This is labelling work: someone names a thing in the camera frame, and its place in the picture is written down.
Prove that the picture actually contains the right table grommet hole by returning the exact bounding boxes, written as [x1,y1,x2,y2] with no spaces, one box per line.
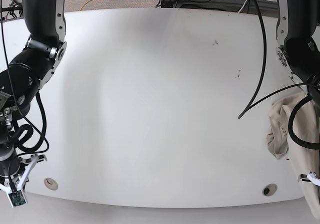
[262,184,278,197]

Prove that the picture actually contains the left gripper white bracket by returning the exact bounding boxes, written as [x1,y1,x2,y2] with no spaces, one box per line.
[298,172,320,186]

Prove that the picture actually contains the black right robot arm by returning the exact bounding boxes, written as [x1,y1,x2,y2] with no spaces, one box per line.
[0,0,67,208]

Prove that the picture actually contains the beige T-shirt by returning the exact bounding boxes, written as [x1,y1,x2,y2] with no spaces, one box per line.
[264,91,320,220]

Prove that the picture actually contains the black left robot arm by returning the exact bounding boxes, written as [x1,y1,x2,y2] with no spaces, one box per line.
[276,0,320,158]

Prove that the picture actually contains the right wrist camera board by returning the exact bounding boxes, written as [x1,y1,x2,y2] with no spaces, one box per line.
[8,190,28,208]

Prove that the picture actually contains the left table grommet hole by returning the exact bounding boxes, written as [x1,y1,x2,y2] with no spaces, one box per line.
[44,178,59,191]

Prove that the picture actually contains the table grommet hole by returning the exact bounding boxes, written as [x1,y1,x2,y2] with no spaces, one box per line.
[44,178,59,191]
[262,184,278,197]

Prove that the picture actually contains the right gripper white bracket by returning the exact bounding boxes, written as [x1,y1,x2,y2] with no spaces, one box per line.
[0,154,47,200]

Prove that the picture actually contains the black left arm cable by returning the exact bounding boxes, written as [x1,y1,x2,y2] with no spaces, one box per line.
[237,0,313,120]

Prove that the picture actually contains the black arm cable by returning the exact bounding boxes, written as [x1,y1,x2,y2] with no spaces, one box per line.
[237,0,313,120]
[12,91,50,152]

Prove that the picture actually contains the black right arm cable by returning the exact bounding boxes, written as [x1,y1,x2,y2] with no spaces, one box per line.
[12,91,50,152]

